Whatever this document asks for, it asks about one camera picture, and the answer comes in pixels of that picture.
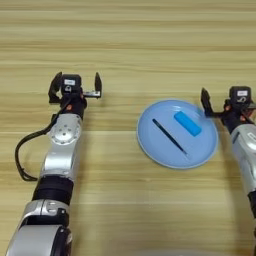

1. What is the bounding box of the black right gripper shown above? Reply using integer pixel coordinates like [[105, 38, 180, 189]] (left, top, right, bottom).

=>
[[200, 86, 256, 135]]

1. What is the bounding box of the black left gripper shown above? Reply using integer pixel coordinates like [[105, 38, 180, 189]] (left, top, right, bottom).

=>
[[47, 70, 103, 120]]

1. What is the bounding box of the blue rectangular eraser block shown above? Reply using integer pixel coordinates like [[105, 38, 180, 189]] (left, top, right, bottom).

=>
[[173, 110, 204, 138]]

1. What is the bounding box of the thin black pen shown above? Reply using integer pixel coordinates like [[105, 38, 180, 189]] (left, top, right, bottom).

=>
[[151, 117, 189, 157]]

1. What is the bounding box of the left gripper labelled black box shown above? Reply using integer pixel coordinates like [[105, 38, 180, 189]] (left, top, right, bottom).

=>
[[60, 73, 83, 95]]

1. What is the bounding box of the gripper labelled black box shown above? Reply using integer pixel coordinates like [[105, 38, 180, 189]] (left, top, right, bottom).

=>
[[60, 73, 83, 95], [228, 85, 253, 105]]

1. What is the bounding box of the right gripper labelled black box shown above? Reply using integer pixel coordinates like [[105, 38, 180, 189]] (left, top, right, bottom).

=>
[[228, 85, 253, 105]]

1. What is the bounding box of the light blue round plate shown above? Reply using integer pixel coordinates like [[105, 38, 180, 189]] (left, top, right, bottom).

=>
[[136, 98, 220, 171]]

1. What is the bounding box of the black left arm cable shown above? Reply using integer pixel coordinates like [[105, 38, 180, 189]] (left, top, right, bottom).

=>
[[13, 112, 68, 183]]

